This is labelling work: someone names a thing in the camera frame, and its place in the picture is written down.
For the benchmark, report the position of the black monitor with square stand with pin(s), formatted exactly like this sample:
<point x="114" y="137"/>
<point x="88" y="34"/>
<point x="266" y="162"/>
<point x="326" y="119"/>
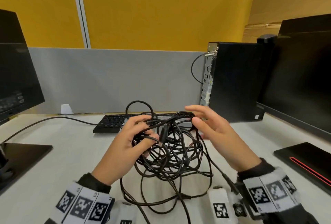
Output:
<point x="15" y="71"/>

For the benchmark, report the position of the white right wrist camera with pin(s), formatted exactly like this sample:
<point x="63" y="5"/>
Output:
<point x="219" y="200"/>

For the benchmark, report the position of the person's right forearm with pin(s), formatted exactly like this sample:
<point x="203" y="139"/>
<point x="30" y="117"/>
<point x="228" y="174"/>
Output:
<point x="297" y="214"/>

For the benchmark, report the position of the left wrist marker band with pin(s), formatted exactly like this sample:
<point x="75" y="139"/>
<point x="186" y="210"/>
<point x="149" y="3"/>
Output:
<point x="82" y="205"/>

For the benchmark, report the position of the yellow partition panel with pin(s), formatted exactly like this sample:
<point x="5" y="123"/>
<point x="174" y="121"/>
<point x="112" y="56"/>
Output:
<point x="160" y="16"/>

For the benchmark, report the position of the black keyboard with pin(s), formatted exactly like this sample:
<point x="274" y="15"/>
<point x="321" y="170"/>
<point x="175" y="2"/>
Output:
<point x="108" y="124"/>

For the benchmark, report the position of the grey desk partition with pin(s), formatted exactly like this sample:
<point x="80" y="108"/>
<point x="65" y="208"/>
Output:
<point x="116" y="79"/>

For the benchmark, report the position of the small white plastic bracket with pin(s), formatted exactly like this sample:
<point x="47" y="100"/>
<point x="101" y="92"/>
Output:
<point x="66" y="110"/>

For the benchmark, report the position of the person's right hand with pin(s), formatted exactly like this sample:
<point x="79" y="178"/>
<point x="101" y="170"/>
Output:
<point x="227" y="143"/>

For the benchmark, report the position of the right wrist marker band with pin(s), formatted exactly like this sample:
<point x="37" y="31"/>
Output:
<point x="269" y="190"/>

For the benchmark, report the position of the grey webcam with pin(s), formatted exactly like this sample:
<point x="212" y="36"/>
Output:
<point x="266" y="38"/>

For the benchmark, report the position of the wrist marker band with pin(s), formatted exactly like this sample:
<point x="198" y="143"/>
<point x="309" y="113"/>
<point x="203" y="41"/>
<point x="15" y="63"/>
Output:
<point x="269" y="190"/>
<point x="82" y="205"/>

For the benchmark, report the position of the person's left hand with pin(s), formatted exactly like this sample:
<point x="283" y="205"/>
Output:
<point x="121" y="148"/>

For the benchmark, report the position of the wide black monitor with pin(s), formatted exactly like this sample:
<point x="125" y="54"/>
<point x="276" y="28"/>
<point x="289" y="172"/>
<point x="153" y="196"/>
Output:
<point x="297" y="76"/>

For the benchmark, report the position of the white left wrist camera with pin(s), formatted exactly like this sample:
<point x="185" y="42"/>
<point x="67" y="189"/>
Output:
<point x="126" y="212"/>

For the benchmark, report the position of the person's left forearm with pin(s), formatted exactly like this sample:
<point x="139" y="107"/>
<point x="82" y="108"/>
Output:
<point x="93" y="181"/>

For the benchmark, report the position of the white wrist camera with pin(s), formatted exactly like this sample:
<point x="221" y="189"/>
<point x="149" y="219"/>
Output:
<point x="126" y="212"/>
<point x="219" y="200"/>

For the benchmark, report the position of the black desktop computer tower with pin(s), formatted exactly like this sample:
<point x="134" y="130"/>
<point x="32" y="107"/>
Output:
<point x="235" y="81"/>

